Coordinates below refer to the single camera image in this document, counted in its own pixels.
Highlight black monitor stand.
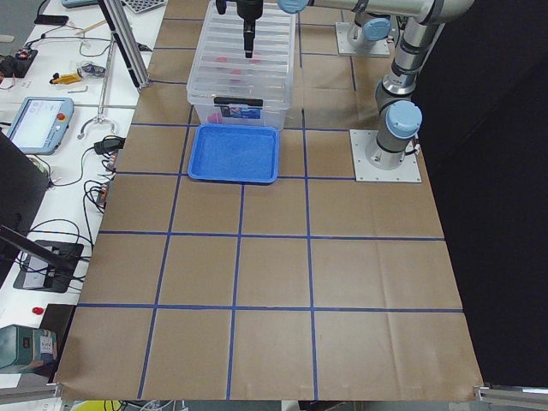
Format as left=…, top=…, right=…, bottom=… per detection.
left=1, top=135, right=83, bottom=293

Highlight blue plastic tray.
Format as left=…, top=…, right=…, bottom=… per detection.
left=188, top=123, right=280, bottom=184

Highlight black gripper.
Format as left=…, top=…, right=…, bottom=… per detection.
left=215, top=0, right=264, bottom=58

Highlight wooden chopsticks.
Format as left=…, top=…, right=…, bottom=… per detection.
left=76, top=20, right=106, bottom=36

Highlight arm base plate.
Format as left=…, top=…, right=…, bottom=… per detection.
left=349, top=129, right=421, bottom=183
left=336, top=18, right=391, bottom=58

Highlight left teach pendant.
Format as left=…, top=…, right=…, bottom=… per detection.
left=7, top=97, right=74, bottom=155

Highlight red block near latch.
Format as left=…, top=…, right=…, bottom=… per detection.
left=207, top=113, right=223, bottom=124

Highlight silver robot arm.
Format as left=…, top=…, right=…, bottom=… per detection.
left=348, top=12, right=391, bottom=49
left=277, top=1, right=474, bottom=170

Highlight clear plastic storage box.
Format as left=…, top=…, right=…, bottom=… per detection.
left=186, top=0, right=297, bottom=131

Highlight black box latch handle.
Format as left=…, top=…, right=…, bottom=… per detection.
left=213, top=96, right=264, bottom=108

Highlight aluminium frame post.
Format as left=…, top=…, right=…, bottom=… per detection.
left=98, top=0, right=150, bottom=90

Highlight silver reacher grabber tool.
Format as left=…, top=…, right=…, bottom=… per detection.
left=77, top=35, right=116, bottom=140

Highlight black power adapter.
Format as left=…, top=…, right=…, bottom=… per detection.
left=93, top=135, right=126, bottom=155

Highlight checkered calibration board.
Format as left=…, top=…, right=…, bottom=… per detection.
left=122, top=0, right=167, bottom=14

